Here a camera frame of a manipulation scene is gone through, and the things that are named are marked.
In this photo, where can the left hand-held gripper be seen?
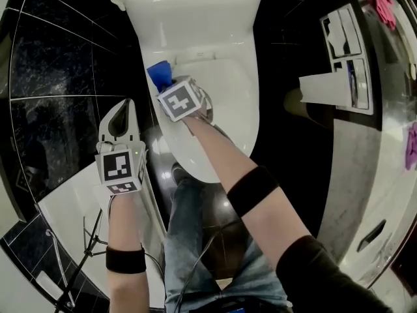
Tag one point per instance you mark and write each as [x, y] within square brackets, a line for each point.
[117, 168]

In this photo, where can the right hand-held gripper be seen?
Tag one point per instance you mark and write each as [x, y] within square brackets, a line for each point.
[179, 101]

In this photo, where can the blue cleaning cloth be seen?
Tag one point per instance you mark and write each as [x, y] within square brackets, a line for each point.
[159, 73]

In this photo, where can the white toilet lid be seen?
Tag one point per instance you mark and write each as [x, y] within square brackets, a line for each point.
[234, 109]

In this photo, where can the person's left forearm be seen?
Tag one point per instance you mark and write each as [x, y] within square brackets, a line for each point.
[127, 223]

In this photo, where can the person's right forearm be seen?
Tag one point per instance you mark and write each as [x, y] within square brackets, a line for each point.
[221, 155]

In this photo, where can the white ceramic toilet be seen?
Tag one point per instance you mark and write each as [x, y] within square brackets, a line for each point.
[195, 18]

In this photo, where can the chrome toilet paper holder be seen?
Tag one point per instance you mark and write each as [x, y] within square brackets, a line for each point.
[352, 44]

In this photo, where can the person's right hand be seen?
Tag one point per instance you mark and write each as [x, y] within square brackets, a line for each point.
[208, 109]

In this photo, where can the person's left shoe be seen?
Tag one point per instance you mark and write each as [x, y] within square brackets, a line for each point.
[180, 173]

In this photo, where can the white bathtub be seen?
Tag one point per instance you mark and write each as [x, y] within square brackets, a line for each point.
[81, 204]

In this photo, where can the beige waste bin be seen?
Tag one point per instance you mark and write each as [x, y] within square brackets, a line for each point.
[296, 104]

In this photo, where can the black light stand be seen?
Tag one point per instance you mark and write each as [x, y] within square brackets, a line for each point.
[86, 253]

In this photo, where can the person's blue jeans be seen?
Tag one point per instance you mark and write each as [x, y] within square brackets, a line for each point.
[185, 240]

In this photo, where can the chrome grab bar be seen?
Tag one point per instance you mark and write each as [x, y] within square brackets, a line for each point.
[58, 262]

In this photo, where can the white soap tray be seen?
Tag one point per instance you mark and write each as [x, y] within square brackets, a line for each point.
[49, 285]

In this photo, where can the marble vanity counter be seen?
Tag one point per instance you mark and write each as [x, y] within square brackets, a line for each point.
[384, 174]

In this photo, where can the purple cloth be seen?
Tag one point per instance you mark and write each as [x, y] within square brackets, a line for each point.
[411, 145]

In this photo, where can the person's black jacket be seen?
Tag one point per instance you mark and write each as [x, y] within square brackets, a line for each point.
[325, 279]

